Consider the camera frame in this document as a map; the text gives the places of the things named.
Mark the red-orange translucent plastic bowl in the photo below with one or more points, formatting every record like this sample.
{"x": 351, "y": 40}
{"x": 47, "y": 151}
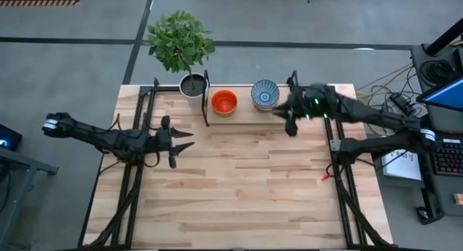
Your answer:
{"x": 224, "y": 101}

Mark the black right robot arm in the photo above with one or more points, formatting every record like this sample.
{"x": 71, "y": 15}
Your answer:
{"x": 380, "y": 117}

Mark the grey metal stand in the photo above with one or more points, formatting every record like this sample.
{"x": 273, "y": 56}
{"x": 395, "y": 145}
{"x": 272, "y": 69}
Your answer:
{"x": 21, "y": 160}

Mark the black power brick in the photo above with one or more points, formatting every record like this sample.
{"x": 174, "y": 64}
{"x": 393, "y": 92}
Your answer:
{"x": 399, "y": 101}

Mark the blue screen monitor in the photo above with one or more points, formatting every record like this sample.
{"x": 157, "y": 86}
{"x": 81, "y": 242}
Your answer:
{"x": 446, "y": 95}

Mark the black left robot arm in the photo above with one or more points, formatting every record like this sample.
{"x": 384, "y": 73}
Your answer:
{"x": 108, "y": 140}

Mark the black box with blue light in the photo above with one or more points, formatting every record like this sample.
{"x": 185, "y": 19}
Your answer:
{"x": 11, "y": 135}

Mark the small orange brown object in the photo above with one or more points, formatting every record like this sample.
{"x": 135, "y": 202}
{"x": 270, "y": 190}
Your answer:
{"x": 459, "y": 199}

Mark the blue striped patterned bowl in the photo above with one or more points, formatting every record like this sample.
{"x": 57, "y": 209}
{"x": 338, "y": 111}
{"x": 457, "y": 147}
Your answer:
{"x": 265, "y": 95}

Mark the green plant in white pot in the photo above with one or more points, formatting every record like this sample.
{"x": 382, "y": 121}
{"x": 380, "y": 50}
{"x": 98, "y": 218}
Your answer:
{"x": 179, "y": 41}

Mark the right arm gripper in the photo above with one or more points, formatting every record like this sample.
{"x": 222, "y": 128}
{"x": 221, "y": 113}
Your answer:
{"x": 305, "y": 102}

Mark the wooden shelf with black legs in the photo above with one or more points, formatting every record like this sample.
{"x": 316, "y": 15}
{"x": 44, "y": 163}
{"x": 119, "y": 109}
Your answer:
{"x": 246, "y": 113}

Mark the white printed paper sheet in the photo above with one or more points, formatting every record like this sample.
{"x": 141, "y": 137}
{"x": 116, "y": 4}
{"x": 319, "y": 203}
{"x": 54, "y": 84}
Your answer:
{"x": 401, "y": 169}

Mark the grey workstation cart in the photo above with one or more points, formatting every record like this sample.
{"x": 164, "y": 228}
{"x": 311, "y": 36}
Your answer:
{"x": 439, "y": 193}

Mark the black diagonal pole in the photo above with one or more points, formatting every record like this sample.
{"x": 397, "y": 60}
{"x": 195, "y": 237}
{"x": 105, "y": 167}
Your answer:
{"x": 445, "y": 37}

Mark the black backlit keyboard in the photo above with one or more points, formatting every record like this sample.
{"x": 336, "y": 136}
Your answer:
{"x": 450, "y": 158}

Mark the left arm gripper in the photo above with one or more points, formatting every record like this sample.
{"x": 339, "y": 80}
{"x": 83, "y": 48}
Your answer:
{"x": 164, "y": 142}

